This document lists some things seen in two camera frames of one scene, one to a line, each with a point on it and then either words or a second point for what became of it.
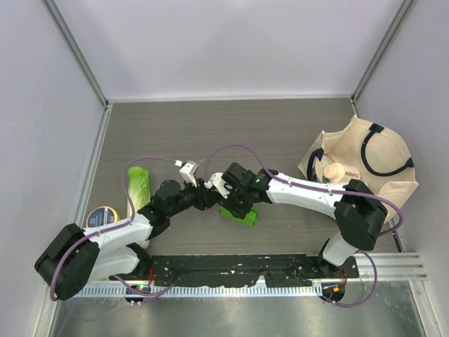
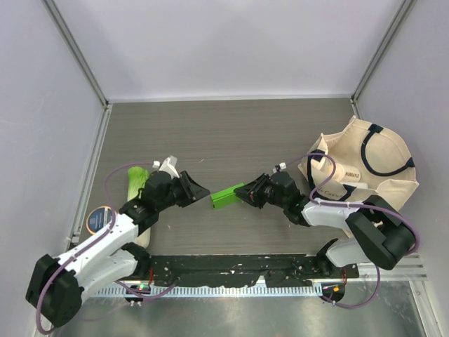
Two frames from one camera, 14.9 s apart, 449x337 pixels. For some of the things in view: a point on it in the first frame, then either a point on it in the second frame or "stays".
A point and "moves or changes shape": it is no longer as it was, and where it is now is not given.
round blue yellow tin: (102, 215) stays
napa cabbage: (139, 192) stays
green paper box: (250, 220) moves or changes shape
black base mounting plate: (292, 271) stays
